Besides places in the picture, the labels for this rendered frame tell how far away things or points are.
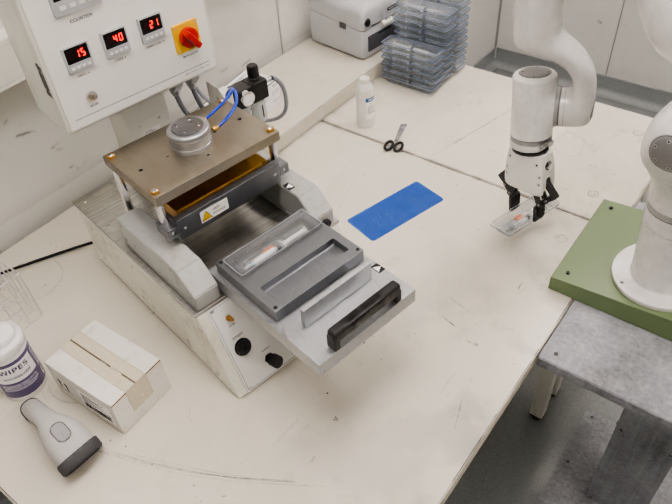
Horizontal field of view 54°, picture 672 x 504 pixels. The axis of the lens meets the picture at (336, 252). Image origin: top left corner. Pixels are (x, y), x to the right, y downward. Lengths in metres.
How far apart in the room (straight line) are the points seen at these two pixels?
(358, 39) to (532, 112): 0.87
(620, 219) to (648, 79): 2.02
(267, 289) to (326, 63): 1.15
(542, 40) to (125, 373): 0.96
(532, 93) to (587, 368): 0.53
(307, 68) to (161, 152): 0.95
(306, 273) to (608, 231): 0.71
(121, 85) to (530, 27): 0.74
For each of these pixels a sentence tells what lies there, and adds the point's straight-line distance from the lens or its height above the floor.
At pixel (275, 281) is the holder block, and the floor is 0.99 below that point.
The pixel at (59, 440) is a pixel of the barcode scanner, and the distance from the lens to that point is 1.23.
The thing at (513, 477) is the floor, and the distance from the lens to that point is 2.03.
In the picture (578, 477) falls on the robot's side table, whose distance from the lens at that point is 2.06.
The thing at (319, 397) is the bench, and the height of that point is 0.75.
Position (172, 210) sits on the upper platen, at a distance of 1.19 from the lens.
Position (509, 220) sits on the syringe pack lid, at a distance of 1.49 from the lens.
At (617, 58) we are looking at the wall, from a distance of 3.55.
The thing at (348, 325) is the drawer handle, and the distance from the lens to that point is 1.00.
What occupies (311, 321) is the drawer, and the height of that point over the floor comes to 0.98.
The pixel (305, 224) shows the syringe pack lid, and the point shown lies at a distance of 1.18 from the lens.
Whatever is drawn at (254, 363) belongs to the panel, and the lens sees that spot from 1.25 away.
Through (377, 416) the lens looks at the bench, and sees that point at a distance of 1.21.
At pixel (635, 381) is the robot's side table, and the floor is 0.75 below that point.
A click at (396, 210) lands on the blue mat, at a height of 0.75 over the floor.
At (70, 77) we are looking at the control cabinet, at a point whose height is 1.25.
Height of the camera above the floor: 1.78
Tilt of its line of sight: 44 degrees down
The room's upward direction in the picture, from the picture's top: 5 degrees counter-clockwise
